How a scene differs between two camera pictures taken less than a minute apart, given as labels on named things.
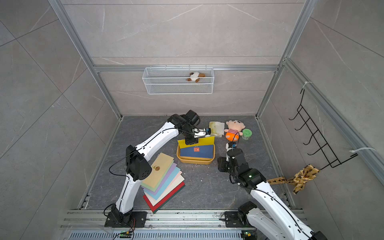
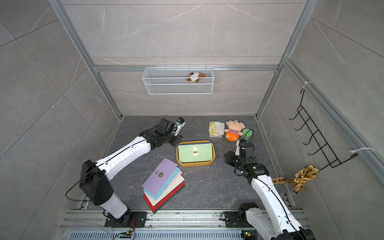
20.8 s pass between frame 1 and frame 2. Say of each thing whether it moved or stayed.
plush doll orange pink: stayed
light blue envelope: stayed
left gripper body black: moved
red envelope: stayed
